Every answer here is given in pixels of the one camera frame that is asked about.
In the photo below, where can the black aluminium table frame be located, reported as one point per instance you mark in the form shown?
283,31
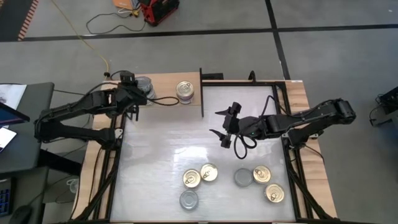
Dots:
242,83

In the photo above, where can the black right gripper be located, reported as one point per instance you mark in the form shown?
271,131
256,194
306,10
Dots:
255,127

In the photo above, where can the black clamp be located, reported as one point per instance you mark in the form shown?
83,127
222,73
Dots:
252,76

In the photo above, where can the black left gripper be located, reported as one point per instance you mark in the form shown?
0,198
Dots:
124,98

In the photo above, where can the red and black case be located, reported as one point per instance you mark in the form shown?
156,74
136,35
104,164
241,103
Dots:
158,11

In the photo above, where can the green label tuna can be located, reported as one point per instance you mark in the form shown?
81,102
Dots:
144,81
189,199
243,177
151,103
151,100

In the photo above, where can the black floor tape line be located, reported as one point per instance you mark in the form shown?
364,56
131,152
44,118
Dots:
186,32
276,40

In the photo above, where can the dark laptop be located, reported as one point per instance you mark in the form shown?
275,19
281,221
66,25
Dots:
9,115

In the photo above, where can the clear plastic cup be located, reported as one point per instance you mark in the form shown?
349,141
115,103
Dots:
73,185

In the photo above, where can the white paper sheet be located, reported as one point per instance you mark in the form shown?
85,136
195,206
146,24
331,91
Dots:
11,93

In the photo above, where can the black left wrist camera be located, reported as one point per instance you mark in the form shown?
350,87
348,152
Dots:
127,77

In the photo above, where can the grey side table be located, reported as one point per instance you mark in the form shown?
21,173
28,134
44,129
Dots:
28,189

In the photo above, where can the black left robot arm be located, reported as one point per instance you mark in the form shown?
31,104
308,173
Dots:
77,104

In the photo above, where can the orange flat box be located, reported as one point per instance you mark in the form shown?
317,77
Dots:
122,3

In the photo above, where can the wooden shelf with black frame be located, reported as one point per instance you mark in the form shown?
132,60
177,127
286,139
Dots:
168,84

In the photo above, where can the black floor mat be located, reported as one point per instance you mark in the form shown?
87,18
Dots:
11,18

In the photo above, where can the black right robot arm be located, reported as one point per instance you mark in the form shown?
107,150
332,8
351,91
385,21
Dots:
311,118

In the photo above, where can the orange striped floor tape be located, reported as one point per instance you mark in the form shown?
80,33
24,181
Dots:
28,20

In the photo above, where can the dark keyboard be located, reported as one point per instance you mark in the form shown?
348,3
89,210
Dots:
4,196

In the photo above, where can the grey desk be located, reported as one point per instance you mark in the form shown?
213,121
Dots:
21,155

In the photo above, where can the black floor equipment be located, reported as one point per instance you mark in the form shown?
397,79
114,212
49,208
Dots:
385,105

